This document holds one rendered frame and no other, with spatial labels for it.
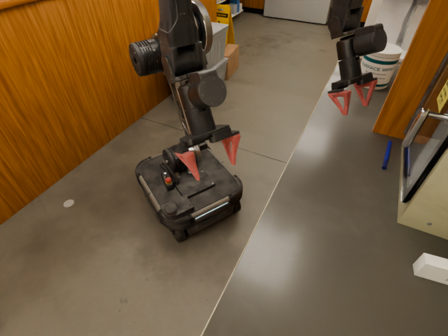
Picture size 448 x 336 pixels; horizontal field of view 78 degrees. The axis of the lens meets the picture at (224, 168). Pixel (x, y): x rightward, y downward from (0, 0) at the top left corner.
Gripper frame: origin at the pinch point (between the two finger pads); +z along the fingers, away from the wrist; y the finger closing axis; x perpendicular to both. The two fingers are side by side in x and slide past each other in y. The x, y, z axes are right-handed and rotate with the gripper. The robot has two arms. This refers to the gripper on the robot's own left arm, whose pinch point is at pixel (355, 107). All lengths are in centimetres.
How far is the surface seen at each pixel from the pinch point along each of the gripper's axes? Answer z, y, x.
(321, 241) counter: 20.9, -36.5, -15.1
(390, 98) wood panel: 0.2, 10.3, -4.4
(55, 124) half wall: -21, -84, 169
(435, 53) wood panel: -10.0, 13.1, -15.7
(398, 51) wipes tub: -10.5, 40.8, 10.0
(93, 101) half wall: -30, -55, 183
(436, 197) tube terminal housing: 15.9, -15.8, -28.5
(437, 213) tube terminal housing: 20.5, -14.7, -27.9
